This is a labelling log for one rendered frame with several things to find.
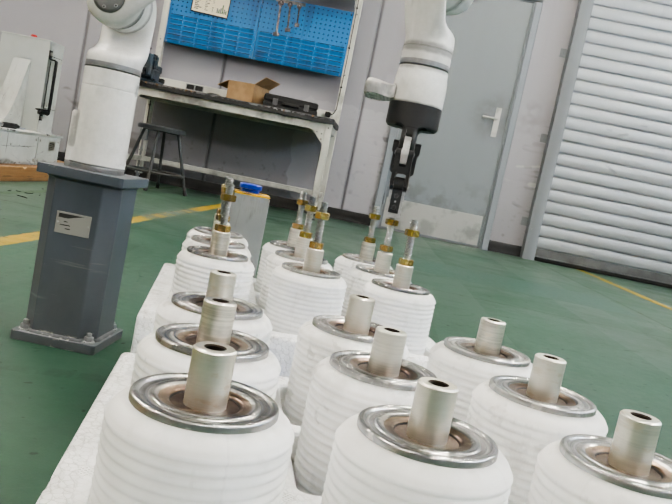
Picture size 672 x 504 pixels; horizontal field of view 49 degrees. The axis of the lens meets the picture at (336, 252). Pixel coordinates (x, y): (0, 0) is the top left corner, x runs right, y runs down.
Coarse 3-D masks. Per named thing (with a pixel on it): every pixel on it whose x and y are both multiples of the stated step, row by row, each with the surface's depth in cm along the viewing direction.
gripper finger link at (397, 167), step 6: (396, 150) 98; (396, 156) 98; (408, 156) 98; (396, 162) 99; (408, 162) 98; (396, 168) 99; (402, 168) 99; (408, 168) 99; (408, 174) 99; (390, 180) 101
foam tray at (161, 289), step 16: (160, 272) 111; (160, 288) 98; (144, 304) 87; (256, 304) 101; (144, 320) 82; (144, 336) 82; (272, 336) 85; (288, 336) 86; (272, 352) 85; (288, 352) 85; (288, 368) 85
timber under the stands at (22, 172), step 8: (0, 168) 367; (8, 168) 375; (16, 168) 383; (24, 168) 392; (32, 168) 401; (0, 176) 368; (8, 176) 376; (16, 176) 385; (24, 176) 394; (32, 176) 403; (40, 176) 412; (48, 176) 422
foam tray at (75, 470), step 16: (128, 368) 62; (112, 384) 58; (128, 384) 59; (96, 400) 54; (96, 416) 51; (80, 432) 48; (96, 432) 48; (80, 448) 45; (96, 448) 46; (64, 464) 43; (80, 464) 43; (64, 480) 41; (80, 480) 41; (288, 480) 47; (48, 496) 39; (64, 496) 39; (80, 496) 40; (288, 496) 45; (304, 496) 45; (320, 496) 46
